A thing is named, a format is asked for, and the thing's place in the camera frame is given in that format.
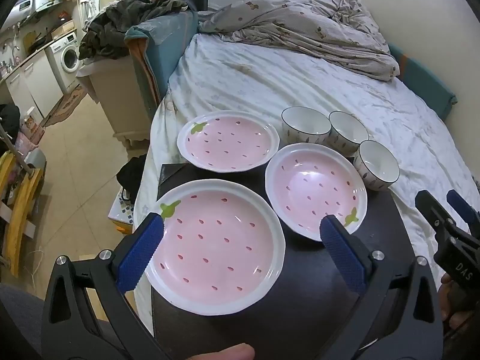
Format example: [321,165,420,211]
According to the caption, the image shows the person's right hand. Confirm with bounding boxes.
[439,273,480,336]

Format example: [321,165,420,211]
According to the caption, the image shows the teal bed cushion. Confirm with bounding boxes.
[387,43,459,121]

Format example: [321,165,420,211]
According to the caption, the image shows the white kitchen cabinets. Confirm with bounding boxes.
[4,49,64,119]

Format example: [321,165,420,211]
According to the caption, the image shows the yellow wooden frame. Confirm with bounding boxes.
[0,149,48,279]

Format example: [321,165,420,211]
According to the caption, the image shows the pile of dark clothes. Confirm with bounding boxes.
[78,0,189,61]

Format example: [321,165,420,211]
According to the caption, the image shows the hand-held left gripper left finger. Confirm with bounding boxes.
[41,213,166,360]

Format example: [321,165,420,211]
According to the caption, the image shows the pink box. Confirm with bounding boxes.
[14,115,46,148]

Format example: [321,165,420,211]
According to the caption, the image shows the scalloped pink strawberry plate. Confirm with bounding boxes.
[265,142,368,241]
[176,110,280,174]

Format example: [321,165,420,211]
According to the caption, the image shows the white washing machine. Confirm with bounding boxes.
[49,32,82,74]

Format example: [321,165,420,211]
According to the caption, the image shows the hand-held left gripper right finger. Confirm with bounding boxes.
[319,214,444,360]

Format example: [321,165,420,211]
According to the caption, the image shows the white bed sheet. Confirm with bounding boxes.
[133,32,480,323]

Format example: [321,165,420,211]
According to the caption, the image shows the beige cabinet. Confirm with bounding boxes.
[76,55,159,151]

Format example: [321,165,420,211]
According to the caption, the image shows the patterned cardboard box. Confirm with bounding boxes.
[108,187,136,238]

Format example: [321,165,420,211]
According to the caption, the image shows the dark leather mat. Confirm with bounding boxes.
[151,162,445,360]

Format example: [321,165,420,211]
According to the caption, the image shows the grey printed quilt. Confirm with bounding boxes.
[198,0,400,82]

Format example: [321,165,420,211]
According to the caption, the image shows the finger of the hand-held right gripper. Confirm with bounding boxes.
[446,190,480,235]
[415,190,457,241]

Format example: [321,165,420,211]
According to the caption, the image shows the black bag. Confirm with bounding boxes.
[116,153,149,204]

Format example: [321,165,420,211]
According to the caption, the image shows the person's left hand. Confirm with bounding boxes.
[185,344,256,360]

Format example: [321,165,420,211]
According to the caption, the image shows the large pink strawberry plate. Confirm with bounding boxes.
[144,179,286,316]

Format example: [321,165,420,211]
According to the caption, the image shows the white fish print bowl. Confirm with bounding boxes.
[281,106,332,145]
[353,140,400,192]
[325,111,370,155]

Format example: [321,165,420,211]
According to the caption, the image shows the patterned floor rug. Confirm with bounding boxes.
[40,83,89,128]

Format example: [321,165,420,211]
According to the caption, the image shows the hanging white shirt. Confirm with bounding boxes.
[78,0,103,28]

